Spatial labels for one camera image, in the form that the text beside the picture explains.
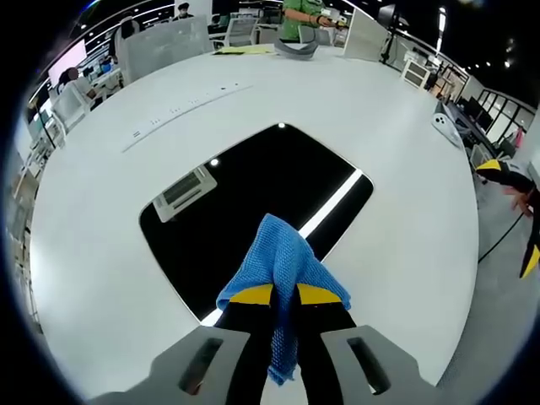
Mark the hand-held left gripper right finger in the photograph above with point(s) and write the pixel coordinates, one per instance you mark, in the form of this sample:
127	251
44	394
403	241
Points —
379	371

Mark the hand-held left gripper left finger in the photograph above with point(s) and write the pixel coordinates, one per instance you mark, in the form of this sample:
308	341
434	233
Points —
169	371

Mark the blue cleaning cloth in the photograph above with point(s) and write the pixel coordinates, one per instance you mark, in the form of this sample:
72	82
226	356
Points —
282	257

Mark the black mirror with white frame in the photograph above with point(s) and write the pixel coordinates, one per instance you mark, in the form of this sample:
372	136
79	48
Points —
253	190

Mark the person's right hand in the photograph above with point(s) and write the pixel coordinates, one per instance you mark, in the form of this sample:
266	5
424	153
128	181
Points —
521	198

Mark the white cabinet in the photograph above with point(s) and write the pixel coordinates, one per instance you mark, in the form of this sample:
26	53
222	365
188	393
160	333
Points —
415	72

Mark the straight ceiling light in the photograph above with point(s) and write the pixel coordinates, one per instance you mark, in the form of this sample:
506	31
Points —
441	29

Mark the black light stand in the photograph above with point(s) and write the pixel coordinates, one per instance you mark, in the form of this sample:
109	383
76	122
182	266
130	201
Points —
392	29

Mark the white partition panel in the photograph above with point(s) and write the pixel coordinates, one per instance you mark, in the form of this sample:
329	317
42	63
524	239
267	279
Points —
365	34

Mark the grey curved headband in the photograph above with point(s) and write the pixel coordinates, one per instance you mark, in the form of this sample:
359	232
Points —
295	52

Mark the white recessed socket strip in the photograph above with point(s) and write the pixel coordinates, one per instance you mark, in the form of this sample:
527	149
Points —
185	109

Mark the yellow paper pad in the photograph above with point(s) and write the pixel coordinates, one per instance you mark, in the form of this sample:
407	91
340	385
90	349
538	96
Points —
242	50

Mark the grey desk partition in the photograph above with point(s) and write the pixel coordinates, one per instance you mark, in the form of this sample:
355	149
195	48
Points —
169	48

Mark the pale wall screen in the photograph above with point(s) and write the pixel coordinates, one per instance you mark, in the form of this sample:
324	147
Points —
65	63

